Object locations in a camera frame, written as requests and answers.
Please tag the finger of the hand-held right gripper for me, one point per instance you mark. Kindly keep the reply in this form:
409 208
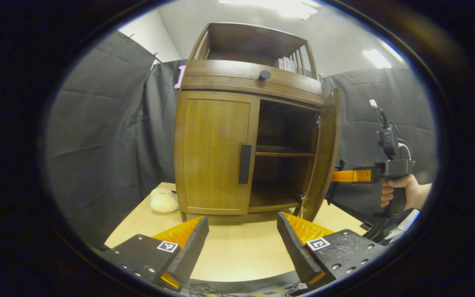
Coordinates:
351 175

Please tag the wooden double-door shoe cabinet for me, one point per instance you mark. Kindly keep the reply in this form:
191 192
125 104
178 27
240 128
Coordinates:
245 41

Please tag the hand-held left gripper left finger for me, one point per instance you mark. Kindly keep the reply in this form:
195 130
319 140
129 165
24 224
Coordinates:
192 251

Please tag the white plush toy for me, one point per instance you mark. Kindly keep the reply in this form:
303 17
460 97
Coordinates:
164 201

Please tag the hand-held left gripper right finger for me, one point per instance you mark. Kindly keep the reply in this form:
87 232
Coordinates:
295 251

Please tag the wooden cabinet drawer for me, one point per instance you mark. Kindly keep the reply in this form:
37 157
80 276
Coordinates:
221 74

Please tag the small ceiling light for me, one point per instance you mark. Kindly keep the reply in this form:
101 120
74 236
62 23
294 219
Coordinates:
377 58

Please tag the person's white clothing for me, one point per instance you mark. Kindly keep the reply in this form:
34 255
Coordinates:
404 227

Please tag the large ceiling light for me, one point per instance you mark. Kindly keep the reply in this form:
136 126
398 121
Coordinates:
278 6

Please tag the wooden inner shelf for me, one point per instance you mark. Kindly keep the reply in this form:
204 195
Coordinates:
283 154

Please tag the wooden shoe cabinet door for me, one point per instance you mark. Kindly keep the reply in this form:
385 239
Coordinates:
324 165
217 152

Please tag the pale grey book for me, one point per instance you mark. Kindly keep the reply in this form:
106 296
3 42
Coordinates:
292 66

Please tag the black round drawer knob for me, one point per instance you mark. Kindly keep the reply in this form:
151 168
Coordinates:
264 75

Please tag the pink book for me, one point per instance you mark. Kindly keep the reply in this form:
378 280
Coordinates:
281 64

